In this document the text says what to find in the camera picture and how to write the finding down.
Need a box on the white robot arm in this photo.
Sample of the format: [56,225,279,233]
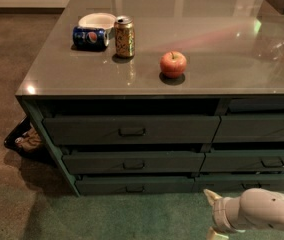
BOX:
[203,188,284,240]

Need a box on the black bin with brown bag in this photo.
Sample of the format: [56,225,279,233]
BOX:
[4,117,52,164]

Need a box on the blue pepsi can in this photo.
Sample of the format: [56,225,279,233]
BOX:
[72,27,109,50]

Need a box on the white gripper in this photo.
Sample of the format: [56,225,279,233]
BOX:
[203,189,240,240]

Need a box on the red apple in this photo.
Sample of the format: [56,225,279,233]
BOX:
[160,51,187,79]

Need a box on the grey drawer cabinet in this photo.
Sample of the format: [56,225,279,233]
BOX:
[17,0,284,195]

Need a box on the gold soda can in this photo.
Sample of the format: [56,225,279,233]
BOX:
[114,15,135,58]

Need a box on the white bowl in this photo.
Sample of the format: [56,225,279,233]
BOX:
[78,13,116,33]

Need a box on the drawer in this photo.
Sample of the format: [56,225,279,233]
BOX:
[201,150,284,173]
[62,151,204,174]
[43,115,220,145]
[214,114,284,143]
[75,176,195,195]
[194,174,284,192]

